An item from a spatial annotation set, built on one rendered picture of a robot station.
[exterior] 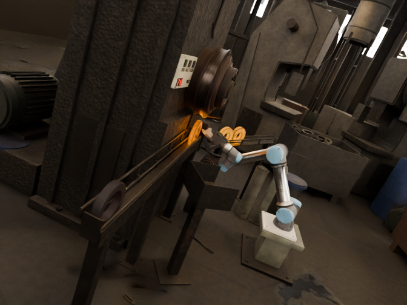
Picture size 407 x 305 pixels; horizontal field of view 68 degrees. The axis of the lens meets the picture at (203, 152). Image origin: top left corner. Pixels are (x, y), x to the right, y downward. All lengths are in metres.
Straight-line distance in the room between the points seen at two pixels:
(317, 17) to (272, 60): 0.79
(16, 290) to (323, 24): 4.30
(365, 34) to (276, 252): 8.97
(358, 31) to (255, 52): 6.25
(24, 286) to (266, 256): 1.56
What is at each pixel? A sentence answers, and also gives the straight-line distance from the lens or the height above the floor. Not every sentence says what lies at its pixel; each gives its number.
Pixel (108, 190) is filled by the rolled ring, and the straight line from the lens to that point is 1.11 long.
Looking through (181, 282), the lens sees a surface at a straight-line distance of 1.98.
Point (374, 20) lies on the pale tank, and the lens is 10.78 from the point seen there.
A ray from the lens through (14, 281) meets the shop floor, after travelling 1.81.
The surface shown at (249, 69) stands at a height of 1.23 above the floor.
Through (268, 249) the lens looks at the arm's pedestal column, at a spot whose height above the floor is 0.15.
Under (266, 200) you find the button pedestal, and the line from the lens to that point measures 2.86.
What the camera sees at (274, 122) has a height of 0.66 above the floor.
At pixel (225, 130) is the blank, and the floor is 0.76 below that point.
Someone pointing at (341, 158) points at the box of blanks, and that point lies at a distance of 4.31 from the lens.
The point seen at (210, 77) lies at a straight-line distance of 1.83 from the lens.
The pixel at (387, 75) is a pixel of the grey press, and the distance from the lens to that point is 5.56.
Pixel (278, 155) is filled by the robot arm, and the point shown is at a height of 0.84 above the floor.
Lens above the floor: 1.32
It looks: 18 degrees down
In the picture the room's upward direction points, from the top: 21 degrees clockwise
